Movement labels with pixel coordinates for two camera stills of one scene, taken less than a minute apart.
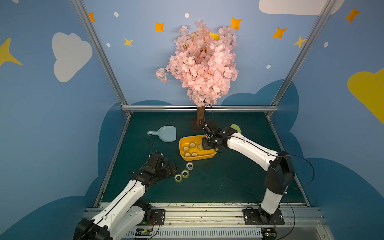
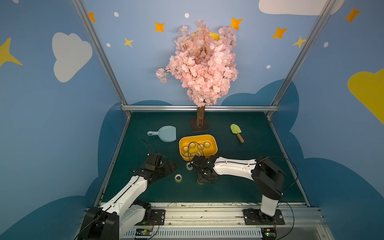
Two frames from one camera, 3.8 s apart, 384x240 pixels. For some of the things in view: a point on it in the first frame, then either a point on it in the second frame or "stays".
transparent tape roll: x=189 y=165 stays
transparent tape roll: x=178 y=178 stays
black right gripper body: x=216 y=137 -> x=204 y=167
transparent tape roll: x=192 y=145 stays
